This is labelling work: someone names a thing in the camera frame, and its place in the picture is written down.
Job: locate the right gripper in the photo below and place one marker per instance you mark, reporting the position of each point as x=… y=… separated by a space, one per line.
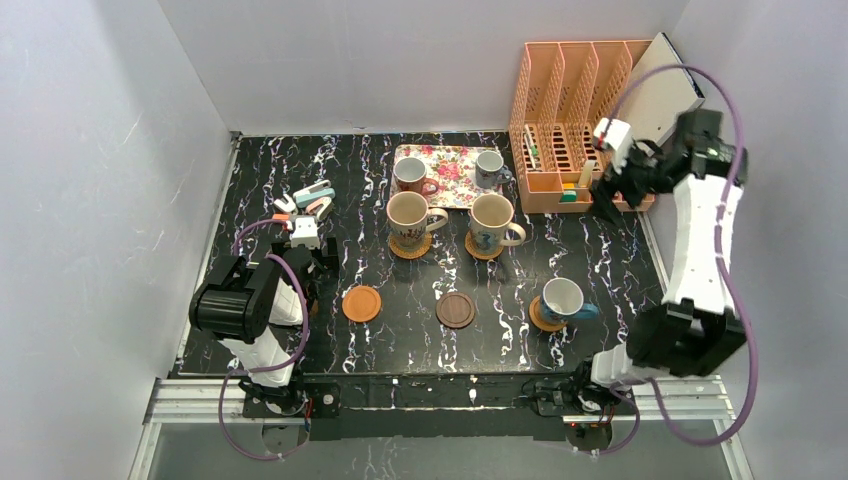
x=622 y=180

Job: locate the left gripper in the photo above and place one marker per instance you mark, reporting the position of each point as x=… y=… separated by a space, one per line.
x=317 y=254

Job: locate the terracotta round coaster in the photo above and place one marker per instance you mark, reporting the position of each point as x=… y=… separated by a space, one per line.
x=362 y=304

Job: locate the woven rattan coaster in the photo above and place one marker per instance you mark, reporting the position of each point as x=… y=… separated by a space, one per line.
x=478 y=254
x=413 y=252

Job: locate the beige mug with number three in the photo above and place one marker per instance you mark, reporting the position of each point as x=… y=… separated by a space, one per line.
x=491 y=223

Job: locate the dark walnut round coaster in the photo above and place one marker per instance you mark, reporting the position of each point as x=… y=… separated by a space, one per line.
x=455 y=310

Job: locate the light wooden round coaster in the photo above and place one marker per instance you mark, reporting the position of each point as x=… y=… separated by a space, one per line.
x=537 y=319

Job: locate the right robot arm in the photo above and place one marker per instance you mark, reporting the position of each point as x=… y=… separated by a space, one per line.
x=696 y=326

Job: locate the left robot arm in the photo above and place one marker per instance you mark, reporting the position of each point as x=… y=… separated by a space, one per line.
x=240 y=305

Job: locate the green eraser block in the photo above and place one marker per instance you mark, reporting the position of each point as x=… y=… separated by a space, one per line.
x=569 y=196

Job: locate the white pink stapler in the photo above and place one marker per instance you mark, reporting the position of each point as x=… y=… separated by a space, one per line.
x=320 y=208

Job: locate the white staple remover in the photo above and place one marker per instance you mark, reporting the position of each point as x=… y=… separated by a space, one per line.
x=285 y=204

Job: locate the green white marker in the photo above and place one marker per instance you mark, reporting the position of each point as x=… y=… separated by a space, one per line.
x=531 y=147

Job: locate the peach desk file organizer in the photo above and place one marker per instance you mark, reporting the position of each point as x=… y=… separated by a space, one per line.
x=562 y=91

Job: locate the white board binder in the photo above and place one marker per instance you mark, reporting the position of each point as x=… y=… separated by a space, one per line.
x=652 y=108

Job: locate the pink floral mug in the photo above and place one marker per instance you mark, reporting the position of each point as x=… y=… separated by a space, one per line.
x=411 y=175

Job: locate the small light blue mug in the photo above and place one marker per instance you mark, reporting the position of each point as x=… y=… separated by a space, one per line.
x=491 y=171

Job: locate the floral serving tray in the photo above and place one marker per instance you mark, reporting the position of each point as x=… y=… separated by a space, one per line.
x=453 y=168

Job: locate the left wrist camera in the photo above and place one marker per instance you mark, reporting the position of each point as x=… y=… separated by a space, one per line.
x=305 y=233

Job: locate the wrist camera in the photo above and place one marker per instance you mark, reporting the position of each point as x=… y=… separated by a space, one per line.
x=305 y=233
x=614 y=137

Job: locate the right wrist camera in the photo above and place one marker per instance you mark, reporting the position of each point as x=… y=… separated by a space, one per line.
x=614 y=137

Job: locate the aluminium front rail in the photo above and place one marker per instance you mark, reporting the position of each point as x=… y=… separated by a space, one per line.
x=355 y=406

